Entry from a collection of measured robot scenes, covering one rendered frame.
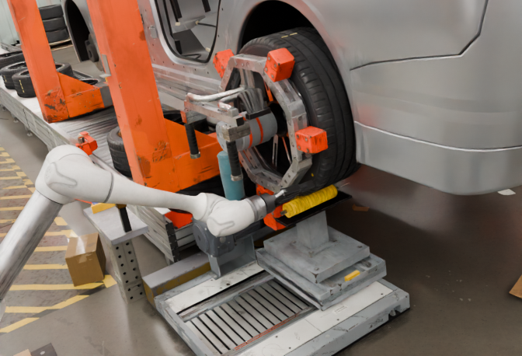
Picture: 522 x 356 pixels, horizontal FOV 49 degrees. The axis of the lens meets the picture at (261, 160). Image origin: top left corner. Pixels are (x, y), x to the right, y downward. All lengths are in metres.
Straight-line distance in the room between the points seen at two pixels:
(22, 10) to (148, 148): 2.01
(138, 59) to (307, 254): 1.10
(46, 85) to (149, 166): 1.94
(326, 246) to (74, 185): 1.22
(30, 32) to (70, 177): 2.62
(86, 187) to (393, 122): 0.96
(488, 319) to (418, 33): 1.28
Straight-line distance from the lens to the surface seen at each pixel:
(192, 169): 2.63
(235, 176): 2.02
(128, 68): 2.43
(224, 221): 1.96
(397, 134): 1.85
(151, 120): 2.50
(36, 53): 4.31
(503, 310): 2.56
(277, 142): 2.35
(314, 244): 2.53
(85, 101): 4.42
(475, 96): 1.62
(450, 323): 2.48
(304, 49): 2.12
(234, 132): 1.97
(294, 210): 2.27
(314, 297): 2.41
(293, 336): 2.33
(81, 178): 1.76
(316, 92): 2.02
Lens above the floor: 1.54
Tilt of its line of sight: 21 degrees down
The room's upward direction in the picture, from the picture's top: 10 degrees counter-clockwise
